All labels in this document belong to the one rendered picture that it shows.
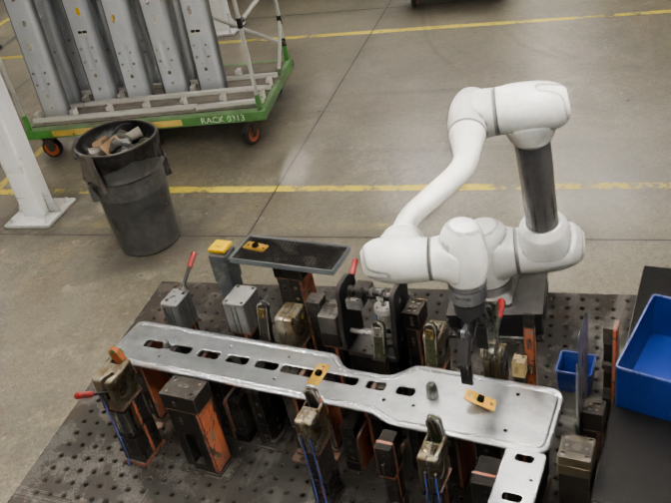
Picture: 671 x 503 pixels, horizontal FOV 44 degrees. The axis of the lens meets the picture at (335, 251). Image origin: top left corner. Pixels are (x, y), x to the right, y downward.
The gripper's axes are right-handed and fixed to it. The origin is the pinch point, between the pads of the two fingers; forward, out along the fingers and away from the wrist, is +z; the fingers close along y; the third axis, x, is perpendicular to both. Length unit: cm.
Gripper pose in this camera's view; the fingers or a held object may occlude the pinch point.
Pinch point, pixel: (474, 361)
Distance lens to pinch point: 210.7
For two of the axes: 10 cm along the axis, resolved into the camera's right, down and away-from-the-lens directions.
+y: -4.0, 5.7, -7.2
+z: 1.7, 8.2, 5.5
